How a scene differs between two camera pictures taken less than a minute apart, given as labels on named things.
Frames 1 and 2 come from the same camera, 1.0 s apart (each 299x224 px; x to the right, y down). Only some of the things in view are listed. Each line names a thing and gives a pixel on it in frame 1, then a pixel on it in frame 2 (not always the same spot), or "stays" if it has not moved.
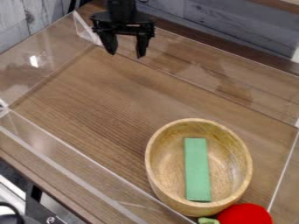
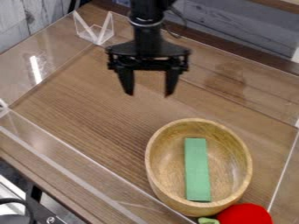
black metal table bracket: (36, 213) stays
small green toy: (209, 220) stays
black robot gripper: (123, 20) → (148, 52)
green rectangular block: (196, 168) stays
